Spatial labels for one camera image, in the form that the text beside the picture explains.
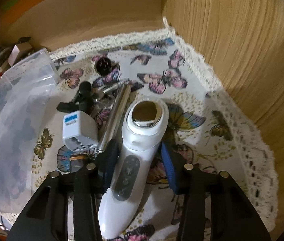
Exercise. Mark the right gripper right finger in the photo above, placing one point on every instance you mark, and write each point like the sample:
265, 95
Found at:
233, 217

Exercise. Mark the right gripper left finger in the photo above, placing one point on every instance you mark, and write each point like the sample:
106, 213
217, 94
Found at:
45, 215

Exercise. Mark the white travel plug adapter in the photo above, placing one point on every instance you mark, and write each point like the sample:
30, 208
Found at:
80, 132

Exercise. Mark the clear plastic storage box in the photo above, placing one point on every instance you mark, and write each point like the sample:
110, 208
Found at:
24, 91

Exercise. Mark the black clip microphone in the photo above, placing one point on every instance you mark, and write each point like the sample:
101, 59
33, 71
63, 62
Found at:
82, 101

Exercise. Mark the white handheld massager device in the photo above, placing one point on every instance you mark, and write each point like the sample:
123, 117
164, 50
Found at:
143, 128

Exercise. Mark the silver keys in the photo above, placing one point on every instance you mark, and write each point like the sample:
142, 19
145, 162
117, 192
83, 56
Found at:
102, 89

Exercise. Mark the silver metal rod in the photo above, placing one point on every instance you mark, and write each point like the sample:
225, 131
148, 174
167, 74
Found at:
114, 118

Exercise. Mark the black round grinder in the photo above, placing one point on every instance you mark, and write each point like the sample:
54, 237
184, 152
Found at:
103, 66

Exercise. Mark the butterfly print lace cloth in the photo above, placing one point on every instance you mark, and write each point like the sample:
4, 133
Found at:
205, 126

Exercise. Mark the white small cardboard box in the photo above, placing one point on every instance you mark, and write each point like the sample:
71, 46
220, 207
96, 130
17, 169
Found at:
19, 50

